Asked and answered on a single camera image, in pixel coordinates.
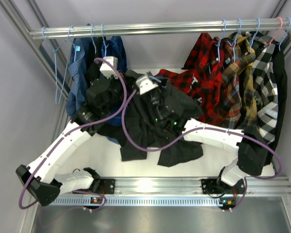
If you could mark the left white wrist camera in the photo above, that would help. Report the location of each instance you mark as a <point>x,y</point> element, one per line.
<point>106,70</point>

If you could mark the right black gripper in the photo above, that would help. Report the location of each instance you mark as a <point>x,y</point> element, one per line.
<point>154,96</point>

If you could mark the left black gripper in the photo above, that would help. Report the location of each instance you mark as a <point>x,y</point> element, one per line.
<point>103,84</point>

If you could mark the black white plaid shirt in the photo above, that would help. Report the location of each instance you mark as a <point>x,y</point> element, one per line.
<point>264,85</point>

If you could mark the yellow brown plaid shirt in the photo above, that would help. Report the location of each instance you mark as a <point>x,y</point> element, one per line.
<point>238,108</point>

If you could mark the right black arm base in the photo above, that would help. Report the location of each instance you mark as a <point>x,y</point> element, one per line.
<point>211,187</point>

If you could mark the light blue checked shirt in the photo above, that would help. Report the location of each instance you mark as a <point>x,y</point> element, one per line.
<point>77,70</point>

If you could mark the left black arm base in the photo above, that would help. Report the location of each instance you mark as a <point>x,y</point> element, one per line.
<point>99,185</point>

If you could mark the blue plaid shirt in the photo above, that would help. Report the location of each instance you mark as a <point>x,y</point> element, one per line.
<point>115,47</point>

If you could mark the red black plaid shirt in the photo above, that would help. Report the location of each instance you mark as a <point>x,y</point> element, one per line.
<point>204,87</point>

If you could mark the dark grey pinstripe shirt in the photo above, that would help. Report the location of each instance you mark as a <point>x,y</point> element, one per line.
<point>146,132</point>

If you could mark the black shirt far right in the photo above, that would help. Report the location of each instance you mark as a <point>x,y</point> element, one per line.
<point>282,86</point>

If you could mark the light blue wire hanger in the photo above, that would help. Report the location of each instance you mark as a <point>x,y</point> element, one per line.
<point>154,78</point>

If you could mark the aluminium front rail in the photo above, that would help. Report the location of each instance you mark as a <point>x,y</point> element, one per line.
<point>172,192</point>

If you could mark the black hanging garment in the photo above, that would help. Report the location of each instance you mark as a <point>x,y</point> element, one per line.
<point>93,73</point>

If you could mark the aluminium hanging rail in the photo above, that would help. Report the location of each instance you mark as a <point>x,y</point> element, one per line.
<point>221,26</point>

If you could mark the red plaid hanging shirt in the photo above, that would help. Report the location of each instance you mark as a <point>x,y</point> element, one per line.
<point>205,58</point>

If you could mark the light blue empty hanger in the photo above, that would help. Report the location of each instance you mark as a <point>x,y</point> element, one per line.
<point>58,94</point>

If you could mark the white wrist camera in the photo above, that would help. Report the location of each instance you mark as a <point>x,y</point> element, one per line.
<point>106,70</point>
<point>145,84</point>

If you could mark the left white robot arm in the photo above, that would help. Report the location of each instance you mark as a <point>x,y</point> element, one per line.
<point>40,177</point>

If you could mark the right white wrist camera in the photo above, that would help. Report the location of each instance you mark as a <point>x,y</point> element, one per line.
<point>145,84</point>

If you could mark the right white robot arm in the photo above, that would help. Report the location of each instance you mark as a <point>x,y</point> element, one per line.
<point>181,109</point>

